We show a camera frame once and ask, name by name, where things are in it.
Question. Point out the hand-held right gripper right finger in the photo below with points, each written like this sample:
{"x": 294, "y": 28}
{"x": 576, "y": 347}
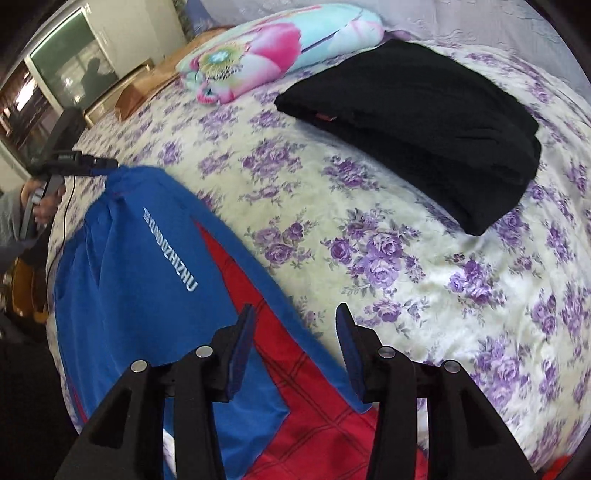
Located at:
{"x": 350, "y": 355}

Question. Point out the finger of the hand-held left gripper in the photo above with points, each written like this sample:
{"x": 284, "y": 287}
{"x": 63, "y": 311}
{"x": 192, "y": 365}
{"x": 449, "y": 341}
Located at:
{"x": 105, "y": 165}

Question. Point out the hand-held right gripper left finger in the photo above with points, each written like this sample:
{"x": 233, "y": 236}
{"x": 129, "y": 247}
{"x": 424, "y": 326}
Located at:
{"x": 241, "y": 355}

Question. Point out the blue and red pants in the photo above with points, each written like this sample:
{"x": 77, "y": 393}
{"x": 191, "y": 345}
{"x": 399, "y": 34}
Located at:
{"x": 138, "y": 277}

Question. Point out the person's left hand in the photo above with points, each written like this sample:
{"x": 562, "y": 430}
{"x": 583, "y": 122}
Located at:
{"x": 48, "y": 210}

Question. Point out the wooden headboard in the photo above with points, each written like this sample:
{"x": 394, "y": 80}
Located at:
{"x": 138, "y": 87}

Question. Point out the yellow brown wooden object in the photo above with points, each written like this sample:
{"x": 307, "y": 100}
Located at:
{"x": 27, "y": 290}

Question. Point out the purple floral bed sheet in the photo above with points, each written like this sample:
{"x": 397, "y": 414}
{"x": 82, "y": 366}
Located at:
{"x": 323, "y": 207}

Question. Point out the colourful floral quilt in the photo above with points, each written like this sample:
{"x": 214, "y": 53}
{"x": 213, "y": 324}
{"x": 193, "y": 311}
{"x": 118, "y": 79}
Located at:
{"x": 286, "y": 46}

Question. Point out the red and blue garment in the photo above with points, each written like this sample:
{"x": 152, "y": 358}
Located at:
{"x": 556, "y": 468}

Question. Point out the black folded garment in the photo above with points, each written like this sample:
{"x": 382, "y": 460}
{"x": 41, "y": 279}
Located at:
{"x": 415, "y": 124}

